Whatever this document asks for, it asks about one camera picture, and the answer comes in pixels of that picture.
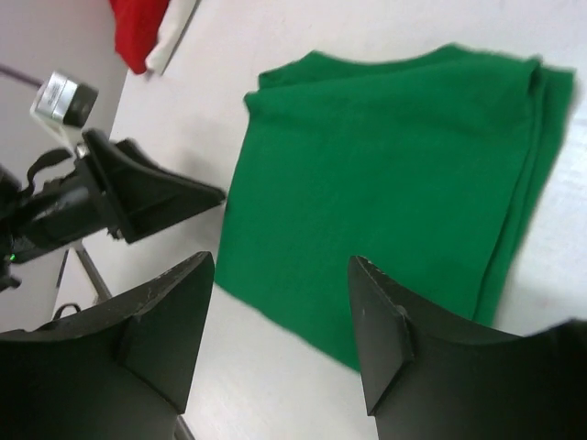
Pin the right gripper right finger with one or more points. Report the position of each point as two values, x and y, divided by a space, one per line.
429 374

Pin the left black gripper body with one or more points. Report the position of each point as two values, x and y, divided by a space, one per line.
34 224

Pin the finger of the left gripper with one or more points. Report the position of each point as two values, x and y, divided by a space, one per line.
141 197

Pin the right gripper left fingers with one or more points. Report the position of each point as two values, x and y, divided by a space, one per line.
122 369

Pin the red t shirt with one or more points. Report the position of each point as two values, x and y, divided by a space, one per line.
136 27

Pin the white t shirt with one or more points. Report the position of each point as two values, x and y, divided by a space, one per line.
170 33

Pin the green t shirt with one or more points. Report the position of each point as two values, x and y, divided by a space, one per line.
430 168

